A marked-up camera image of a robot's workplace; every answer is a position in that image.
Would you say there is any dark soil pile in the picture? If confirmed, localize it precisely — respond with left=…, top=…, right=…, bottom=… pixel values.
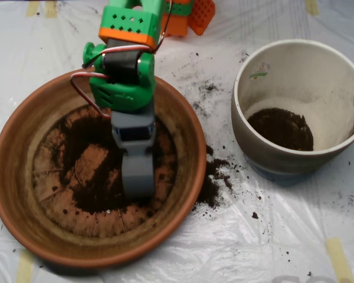
left=58, top=113, right=178, bottom=216

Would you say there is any orange honeycomb robot base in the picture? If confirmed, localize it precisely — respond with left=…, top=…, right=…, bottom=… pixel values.
left=188, top=0, right=216, bottom=36

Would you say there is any spilled soil heap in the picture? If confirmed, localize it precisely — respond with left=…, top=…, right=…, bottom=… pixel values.
left=194, top=144, right=234, bottom=209

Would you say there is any terracotta plant saucer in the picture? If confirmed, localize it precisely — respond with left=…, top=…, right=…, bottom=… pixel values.
left=0, top=65, right=207, bottom=269

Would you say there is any white ceramic pot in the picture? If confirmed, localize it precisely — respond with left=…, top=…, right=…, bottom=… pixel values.
left=230, top=39, right=354, bottom=176

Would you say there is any clear plastic cover sheet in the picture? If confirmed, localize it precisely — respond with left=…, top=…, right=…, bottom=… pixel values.
left=0, top=0, right=354, bottom=283

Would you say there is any beige masking tape strip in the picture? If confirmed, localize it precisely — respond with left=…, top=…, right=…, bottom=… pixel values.
left=15, top=249, right=35, bottom=283
left=325, top=237, right=354, bottom=283
left=305, top=0, right=319, bottom=16
left=45, top=0, right=59, bottom=19
left=25, top=0, right=41, bottom=17

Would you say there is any dark forearm servo cable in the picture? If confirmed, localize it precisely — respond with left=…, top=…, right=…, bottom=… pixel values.
left=152, top=0, right=173, bottom=55

